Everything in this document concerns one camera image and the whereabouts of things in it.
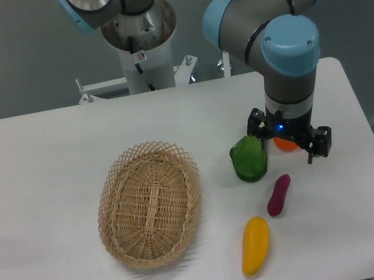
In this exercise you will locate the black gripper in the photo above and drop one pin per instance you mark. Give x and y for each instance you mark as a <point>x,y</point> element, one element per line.
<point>290,122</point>

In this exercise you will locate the purple sweet potato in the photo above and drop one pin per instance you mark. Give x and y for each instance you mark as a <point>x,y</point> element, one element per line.
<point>276,202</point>

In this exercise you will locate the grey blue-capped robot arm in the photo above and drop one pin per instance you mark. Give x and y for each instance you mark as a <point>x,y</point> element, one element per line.
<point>271,36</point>

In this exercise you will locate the orange fruit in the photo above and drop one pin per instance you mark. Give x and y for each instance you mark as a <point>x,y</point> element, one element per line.
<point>285,145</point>

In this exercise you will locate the green leafy vegetable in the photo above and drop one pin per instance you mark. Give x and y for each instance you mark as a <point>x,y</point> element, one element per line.
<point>249,159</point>

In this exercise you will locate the yellow mango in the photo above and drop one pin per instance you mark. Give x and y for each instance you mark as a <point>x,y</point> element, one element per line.
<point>255,246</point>

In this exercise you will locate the woven wicker basket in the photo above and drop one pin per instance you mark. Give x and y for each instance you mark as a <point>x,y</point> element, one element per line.
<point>150,205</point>

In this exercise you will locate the white metal base frame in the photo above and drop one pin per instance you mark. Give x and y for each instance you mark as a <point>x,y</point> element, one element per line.
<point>189,72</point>

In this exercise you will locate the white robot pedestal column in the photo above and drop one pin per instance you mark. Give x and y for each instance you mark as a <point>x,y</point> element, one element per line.
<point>143,44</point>

